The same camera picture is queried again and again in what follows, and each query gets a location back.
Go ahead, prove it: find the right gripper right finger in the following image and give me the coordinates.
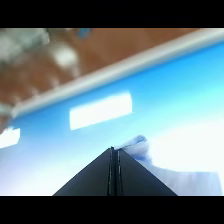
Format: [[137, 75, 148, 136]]
[[114, 147, 178, 197]]

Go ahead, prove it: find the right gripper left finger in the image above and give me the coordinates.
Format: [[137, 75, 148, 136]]
[[53, 146, 116, 197]]

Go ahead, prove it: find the light blue garment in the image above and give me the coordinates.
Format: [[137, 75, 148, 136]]
[[120, 134, 224, 197]]

